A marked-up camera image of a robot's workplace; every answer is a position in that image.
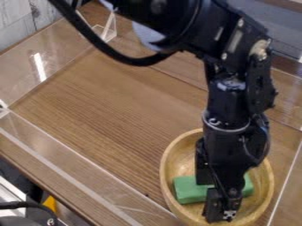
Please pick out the green rectangular block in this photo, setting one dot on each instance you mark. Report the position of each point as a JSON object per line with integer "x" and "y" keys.
{"x": 190, "y": 193}

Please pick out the clear acrylic corner bracket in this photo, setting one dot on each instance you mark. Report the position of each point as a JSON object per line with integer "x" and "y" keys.
{"x": 106, "y": 32}

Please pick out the light wooden bowl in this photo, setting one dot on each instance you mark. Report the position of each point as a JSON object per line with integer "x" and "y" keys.
{"x": 178, "y": 163}

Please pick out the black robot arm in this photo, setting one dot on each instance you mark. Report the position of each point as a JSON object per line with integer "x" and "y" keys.
{"x": 233, "y": 44}

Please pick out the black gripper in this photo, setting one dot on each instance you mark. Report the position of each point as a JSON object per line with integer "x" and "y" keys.
{"x": 226, "y": 154}

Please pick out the clear acrylic front wall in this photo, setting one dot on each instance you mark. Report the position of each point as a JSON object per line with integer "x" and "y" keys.
{"x": 104, "y": 200}

